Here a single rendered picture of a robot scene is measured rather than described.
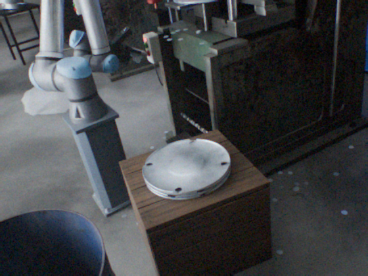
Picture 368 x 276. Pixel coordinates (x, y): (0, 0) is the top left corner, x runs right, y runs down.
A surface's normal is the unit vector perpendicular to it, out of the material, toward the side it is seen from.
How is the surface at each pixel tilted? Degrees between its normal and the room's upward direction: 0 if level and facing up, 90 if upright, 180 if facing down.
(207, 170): 0
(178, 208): 0
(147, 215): 0
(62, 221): 88
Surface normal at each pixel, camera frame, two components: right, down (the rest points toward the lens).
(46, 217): -0.06, 0.50
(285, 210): -0.15, -0.84
